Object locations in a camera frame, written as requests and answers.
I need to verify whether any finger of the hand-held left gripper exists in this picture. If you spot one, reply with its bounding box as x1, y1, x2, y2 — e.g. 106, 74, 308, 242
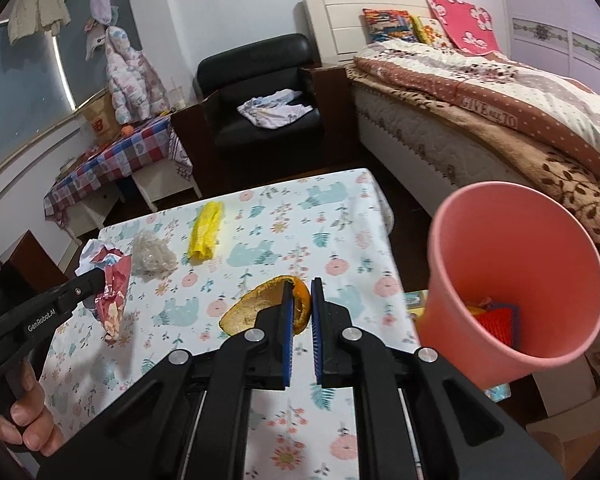
72, 267, 107, 311

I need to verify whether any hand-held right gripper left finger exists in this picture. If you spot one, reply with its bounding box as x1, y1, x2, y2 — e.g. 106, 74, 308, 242
37, 280, 296, 480

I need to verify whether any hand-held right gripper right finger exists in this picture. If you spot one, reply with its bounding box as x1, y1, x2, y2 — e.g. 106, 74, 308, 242
310, 279, 564, 480

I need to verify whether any colourful wrapper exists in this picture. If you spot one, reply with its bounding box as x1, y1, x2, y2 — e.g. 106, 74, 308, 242
77, 240, 132, 346

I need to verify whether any orange peel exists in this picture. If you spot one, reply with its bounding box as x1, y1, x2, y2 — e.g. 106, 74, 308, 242
219, 275, 312, 337

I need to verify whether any red foam net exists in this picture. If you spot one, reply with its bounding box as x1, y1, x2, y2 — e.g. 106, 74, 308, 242
472, 306, 516, 348

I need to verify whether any pink plastic bin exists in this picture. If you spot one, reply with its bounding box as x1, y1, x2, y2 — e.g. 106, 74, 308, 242
417, 181, 600, 390

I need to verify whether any person's left hand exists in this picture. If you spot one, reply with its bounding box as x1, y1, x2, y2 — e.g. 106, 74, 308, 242
0, 372, 64, 457

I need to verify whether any dark wooden cabinet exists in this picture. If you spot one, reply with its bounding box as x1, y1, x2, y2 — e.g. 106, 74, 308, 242
0, 230, 71, 291

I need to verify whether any white foam net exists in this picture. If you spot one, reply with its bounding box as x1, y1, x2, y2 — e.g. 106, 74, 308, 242
130, 231, 178, 277

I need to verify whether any colourful printed book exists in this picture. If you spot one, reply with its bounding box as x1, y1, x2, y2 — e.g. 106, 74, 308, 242
404, 289, 429, 320

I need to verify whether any floral tablecloth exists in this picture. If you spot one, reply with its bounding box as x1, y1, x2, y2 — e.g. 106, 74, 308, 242
40, 167, 433, 480

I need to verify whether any yellow plastic bag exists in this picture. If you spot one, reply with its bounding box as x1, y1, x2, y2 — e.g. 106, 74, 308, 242
187, 201, 226, 263

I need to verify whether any white desk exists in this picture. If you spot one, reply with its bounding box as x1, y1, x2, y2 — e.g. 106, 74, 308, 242
57, 152, 203, 246

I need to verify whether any checkered tablecloth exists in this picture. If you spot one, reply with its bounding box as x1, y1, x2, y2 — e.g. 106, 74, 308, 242
43, 112, 193, 221

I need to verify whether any brown paper bag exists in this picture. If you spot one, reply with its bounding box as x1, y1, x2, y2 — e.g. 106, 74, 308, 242
82, 92, 118, 141

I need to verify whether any clear cup with straw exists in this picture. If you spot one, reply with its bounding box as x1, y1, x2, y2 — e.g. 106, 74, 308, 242
167, 76, 186, 111

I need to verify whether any pink floral padded jacket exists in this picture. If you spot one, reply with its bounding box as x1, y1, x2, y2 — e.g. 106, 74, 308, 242
105, 25, 171, 126

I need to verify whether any pale printed cloth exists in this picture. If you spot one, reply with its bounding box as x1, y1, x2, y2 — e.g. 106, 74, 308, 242
236, 89, 313, 128

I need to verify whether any white bed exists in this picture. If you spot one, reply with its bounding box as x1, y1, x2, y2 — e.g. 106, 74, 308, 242
301, 0, 600, 311

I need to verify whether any white storage box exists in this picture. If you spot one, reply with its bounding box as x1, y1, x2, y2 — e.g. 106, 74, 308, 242
530, 335, 600, 421

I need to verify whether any black leather armchair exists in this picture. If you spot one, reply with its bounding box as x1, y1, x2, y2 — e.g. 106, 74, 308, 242
171, 33, 361, 186

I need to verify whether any beige hanging garment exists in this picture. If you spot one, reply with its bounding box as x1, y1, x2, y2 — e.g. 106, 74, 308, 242
7, 0, 72, 46

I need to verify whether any lilac hanging hat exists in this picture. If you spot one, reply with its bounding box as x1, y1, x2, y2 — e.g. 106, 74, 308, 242
82, 0, 123, 63

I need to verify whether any brown leaf-pattern blanket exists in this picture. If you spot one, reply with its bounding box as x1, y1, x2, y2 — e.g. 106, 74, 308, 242
390, 80, 600, 281

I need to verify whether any multicolour patterned pillow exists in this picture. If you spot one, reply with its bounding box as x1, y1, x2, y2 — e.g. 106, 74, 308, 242
361, 8, 418, 44

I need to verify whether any yellow flower pillow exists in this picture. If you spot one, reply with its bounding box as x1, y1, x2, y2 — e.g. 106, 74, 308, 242
412, 16, 453, 50

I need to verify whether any dotted pink-brown quilt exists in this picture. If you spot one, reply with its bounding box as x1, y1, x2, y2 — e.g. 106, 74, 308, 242
352, 40, 600, 171

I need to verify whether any pink flower pillow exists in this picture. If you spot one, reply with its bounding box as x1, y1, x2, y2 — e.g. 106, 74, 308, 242
424, 0, 503, 55

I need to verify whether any lilac sliding-door wardrobe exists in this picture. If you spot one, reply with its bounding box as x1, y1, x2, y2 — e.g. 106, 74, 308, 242
500, 0, 600, 76

